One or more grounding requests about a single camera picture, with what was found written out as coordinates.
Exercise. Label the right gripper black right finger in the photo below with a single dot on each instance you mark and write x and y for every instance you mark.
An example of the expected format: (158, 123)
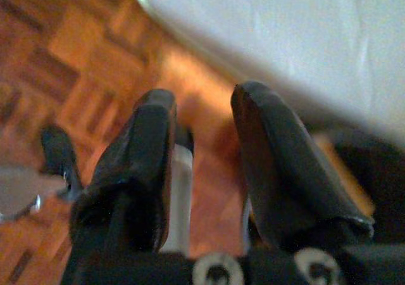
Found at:
(284, 177)

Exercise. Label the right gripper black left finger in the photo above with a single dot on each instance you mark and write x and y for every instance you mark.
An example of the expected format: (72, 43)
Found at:
(142, 171)

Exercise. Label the pale quilted mattress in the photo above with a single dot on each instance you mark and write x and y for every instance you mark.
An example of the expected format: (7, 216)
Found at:
(284, 28)

